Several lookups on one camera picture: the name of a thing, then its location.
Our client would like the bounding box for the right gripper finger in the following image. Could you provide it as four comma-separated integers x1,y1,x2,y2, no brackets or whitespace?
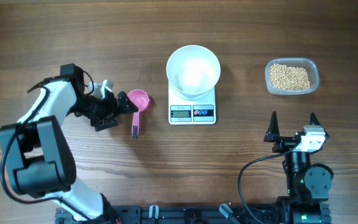
310,113,329,139
264,111,280,142

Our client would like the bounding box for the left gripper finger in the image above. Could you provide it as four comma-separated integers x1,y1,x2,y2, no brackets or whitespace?
117,91,139,113
94,119,118,131

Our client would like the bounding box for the pink measuring scoop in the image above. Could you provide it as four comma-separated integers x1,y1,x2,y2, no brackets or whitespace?
128,90,150,139

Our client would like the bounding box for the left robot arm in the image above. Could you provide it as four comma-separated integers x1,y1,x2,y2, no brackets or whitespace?
0,63,139,223

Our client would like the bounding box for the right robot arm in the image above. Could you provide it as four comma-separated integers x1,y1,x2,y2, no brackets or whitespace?
264,112,334,224

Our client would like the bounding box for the white kitchen scale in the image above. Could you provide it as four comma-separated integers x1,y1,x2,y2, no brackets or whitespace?
168,82,217,125

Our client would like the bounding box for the white bowl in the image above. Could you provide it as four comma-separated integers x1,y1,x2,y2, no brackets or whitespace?
166,45,221,99

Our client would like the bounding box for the pile of dried soybeans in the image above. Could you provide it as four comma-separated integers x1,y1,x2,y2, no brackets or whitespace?
269,63,310,90

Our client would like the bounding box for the clear plastic container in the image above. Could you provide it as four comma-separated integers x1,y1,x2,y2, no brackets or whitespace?
265,58,319,95

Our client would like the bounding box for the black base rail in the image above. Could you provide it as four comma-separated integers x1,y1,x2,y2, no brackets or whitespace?
54,203,332,224

